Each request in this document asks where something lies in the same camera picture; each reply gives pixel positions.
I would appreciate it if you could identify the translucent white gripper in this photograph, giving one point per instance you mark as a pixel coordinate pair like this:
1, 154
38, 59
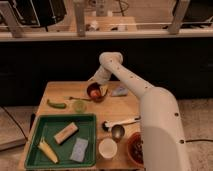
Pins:
103, 89

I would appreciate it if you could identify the orange apple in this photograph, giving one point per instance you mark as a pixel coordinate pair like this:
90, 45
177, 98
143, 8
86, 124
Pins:
95, 94

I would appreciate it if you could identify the dark brown bowl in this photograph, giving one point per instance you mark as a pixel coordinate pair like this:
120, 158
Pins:
94, 86

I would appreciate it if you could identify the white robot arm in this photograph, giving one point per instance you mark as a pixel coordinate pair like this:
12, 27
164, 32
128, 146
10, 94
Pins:
162, 133

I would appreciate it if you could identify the green plastic cup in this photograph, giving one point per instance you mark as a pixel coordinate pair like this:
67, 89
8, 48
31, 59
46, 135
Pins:
79, 106

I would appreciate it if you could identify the metal measuring cup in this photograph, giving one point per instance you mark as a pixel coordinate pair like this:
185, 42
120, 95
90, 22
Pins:
118, 132

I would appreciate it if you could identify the white plastic cup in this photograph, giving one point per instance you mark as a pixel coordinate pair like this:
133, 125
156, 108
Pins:
108, 148

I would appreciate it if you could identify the light blue cloth piece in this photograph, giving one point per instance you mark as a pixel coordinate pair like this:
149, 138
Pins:
119, 91

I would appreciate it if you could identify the wooden table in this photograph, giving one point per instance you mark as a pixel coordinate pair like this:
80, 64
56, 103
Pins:
110, 109

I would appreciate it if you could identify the dark metal fork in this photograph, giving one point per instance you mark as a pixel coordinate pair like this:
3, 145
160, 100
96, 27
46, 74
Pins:
76, 98

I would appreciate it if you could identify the green pepper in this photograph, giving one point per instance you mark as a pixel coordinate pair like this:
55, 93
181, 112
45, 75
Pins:
56, 105

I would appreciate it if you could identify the wooden block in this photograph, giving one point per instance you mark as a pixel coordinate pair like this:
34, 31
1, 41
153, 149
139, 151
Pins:
66, 132

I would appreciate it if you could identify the orange bowl with beans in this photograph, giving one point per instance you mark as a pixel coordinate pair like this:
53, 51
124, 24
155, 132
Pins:
134, 149

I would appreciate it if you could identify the green plastic tray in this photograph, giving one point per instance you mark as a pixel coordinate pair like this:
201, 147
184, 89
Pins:
47, 126

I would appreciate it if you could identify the blue sponge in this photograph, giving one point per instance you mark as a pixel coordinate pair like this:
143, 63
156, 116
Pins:
79, 150

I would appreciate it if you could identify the yellow corn cob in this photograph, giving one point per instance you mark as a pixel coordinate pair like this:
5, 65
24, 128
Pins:
48, 151

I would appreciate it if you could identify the white handled spoon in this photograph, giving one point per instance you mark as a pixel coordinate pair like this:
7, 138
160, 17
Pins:
107, 125

